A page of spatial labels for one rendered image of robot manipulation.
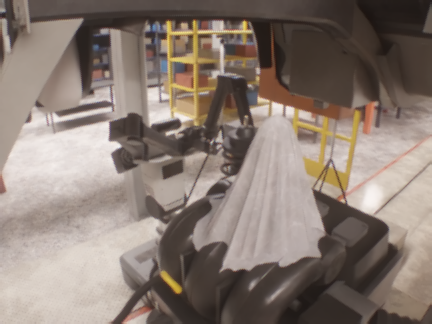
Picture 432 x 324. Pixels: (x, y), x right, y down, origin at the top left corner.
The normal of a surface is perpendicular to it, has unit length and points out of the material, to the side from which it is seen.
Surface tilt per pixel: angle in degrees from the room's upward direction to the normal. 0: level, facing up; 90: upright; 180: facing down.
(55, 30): 91
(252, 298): 44
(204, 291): 68
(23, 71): 91
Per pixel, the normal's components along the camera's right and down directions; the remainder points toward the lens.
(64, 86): 0.63, 0.44
